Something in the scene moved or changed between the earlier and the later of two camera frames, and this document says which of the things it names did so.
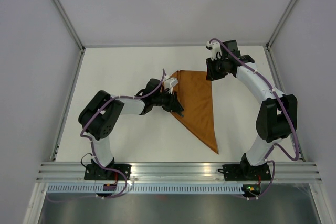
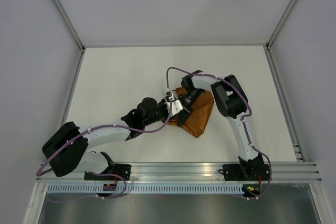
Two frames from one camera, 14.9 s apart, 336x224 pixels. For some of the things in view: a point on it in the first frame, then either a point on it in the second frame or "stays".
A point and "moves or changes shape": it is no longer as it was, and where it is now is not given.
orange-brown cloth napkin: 194,94 moves or changes shape
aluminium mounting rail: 58,172 stays
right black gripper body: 217,68 -> 190,97
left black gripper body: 166,100 -> 161,112
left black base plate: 95,172 stays
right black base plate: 243,172 stays
